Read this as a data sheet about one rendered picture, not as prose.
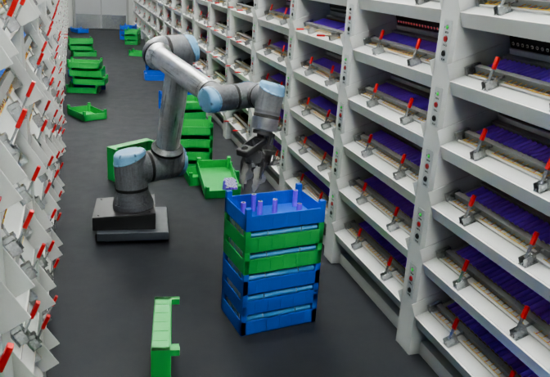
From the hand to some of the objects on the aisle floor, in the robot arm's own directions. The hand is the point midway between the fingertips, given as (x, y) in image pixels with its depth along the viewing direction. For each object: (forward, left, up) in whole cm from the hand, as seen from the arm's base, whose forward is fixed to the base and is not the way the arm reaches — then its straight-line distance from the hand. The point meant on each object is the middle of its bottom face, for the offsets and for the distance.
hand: (248, 186), depth 212 cm
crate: (-16, +140, -42) cm, 147 cm away
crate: (+6, +4, -52) cm, 53 cm away
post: (+62, -13, -57) cm, 85 cm away
